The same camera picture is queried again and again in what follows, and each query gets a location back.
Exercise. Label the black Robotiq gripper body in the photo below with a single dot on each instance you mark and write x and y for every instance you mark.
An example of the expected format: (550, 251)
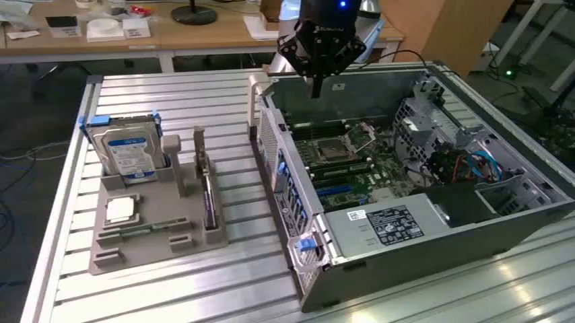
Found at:
(329, 20)

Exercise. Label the low-profile graphics card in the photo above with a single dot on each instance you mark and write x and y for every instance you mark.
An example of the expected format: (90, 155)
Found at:
(210, 202)

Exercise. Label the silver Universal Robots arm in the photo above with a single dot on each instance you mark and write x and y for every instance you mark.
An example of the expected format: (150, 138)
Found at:
(283, 62)

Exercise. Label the white paper stack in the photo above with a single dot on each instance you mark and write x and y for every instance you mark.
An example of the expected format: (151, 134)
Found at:
(261, 28)

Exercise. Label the brown cardboard box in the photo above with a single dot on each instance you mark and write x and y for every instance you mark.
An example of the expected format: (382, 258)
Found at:
(270, 11)

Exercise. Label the wooden desk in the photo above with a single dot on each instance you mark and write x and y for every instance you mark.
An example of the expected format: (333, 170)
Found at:
(202, 37)

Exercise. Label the wooden cabinet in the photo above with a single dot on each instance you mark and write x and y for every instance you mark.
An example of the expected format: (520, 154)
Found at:
(449, 33)

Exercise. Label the black round lamp base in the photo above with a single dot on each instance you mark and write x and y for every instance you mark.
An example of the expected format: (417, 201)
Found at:
(194, 15)

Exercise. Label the metal socket cover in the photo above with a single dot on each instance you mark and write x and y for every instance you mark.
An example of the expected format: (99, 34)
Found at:
(362, 136)

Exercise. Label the metal disk bay cage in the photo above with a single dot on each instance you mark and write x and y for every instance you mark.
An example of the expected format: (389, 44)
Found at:
(422, 131)

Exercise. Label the CPU socket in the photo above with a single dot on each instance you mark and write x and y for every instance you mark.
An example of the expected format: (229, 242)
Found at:
(334, 149)

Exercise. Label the plain white labelled box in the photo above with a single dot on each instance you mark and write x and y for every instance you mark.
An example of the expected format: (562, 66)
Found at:
(137, 28)

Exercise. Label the red small parts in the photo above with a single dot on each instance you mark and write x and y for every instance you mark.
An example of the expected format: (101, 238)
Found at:
(141, 10)

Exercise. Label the installed RAM stick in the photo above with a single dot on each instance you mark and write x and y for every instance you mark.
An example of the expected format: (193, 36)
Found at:
(342, 171)

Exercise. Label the green motherboard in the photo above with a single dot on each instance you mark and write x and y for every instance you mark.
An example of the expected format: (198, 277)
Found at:
(382, 175)

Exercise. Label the white box with tape roll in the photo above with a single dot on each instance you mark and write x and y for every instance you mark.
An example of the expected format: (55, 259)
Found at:
(106, 30)

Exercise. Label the blue expansion slot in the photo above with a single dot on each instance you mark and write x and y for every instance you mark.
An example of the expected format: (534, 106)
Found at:
(334, 191)

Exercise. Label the hard disk in blue caddy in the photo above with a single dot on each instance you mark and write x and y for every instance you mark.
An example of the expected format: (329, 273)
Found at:
(129, 151)

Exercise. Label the white box with black top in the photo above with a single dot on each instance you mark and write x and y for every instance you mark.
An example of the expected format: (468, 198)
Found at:
(65, 27)

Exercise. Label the grey power supply unit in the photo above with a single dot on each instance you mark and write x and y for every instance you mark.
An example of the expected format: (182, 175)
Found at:
(395, 222)

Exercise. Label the grey plastic parts rack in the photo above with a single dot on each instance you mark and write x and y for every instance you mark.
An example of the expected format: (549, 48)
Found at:
(162, 205)

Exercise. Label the blue case latch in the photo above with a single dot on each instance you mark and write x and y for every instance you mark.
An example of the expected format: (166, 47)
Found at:
(306, 244)

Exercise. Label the white paper slip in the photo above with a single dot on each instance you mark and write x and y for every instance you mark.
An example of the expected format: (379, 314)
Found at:
(23, 34)

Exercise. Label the silver CPU chip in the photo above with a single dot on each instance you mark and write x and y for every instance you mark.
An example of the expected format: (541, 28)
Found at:
(121, 212)

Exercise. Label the green RAM stick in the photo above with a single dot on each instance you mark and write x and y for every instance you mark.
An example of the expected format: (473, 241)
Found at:
(143, 228)

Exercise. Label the open grey PC case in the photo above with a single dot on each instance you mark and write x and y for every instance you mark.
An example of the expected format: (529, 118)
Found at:
(405, 269)

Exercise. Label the white table frame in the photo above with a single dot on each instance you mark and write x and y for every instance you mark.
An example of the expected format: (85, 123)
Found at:
(521, 30)

